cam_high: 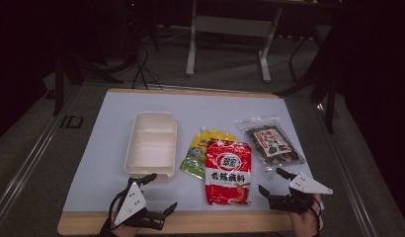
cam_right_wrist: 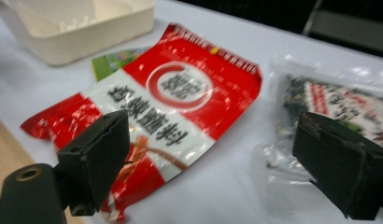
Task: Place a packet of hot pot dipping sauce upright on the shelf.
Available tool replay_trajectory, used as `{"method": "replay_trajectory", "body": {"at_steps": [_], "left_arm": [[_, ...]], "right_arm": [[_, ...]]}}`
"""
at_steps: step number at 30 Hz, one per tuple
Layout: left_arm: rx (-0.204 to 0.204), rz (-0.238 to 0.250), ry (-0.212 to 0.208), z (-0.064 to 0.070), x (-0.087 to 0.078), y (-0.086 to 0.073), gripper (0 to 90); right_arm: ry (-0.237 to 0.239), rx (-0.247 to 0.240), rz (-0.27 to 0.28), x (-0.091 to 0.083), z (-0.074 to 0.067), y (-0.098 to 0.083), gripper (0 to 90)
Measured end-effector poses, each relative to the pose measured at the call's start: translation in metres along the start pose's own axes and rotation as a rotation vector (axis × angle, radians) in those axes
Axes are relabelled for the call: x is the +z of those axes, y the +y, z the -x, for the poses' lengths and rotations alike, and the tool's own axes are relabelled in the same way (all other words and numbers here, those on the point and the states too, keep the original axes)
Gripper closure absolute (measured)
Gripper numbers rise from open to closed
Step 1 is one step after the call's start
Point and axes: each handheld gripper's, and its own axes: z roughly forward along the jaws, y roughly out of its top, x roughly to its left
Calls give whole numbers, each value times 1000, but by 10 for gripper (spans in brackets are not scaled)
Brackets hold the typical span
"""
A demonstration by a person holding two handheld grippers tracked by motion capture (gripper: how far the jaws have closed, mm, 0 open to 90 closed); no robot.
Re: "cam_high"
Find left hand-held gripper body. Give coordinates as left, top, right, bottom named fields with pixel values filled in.
left=106, top=179, right=167, bottom=231

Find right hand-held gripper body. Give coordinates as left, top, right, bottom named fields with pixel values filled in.
left=268, top=172, right=334, bottom=214

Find clear dried seaweed packet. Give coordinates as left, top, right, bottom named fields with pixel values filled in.
left=234, top=116, right=306, bottom=172

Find white divided lunch box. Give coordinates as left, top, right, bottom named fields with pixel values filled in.
left=124, top=112, right=178, bottom=183

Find red seasoning packet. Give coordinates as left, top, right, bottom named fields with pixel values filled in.
left=204, top=138, right=253, bottom=206

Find person's left hand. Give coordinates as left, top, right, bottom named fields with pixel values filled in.
left=110, top=223, right=140, bottom=237

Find person's right hand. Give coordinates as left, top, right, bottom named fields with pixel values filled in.
left=288, top=194, right=323, bottom=237

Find white table mat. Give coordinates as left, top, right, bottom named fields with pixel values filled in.
left=62, top=90, right=315, bottom=213

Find yellow green spout pouch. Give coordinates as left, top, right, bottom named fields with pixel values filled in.
left=179, top=126, right=238, bottom=181

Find black metal stand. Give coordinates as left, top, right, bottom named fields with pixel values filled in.
left=51, top=48, right=124, bottom=117
left=276, top=33, right=340, bottom=134

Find black floor socket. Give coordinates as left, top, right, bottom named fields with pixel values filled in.
left=59, top=115, right=85, bottom=129

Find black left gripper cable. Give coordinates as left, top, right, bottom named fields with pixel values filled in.
left=106, top=189, right=129, bottom=231

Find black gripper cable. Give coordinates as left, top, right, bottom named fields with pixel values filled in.
left=106, top=189, right=129, bottom=231
left=310, top=197, right=324, bottom=236

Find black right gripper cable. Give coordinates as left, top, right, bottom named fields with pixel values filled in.
left=310, top=197, right=324, bottom=236

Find metal floor rail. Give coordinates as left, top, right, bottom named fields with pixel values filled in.
left=317, top=105, right=379, bottom=237
left=0, top=95, right=76, bottom=225

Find black floor cables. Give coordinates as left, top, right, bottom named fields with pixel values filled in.
left=131, top=42, right=164, bottom=91

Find white metal table frame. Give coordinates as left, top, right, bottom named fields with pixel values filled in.
left=185, top=0, right=284, bottom=83

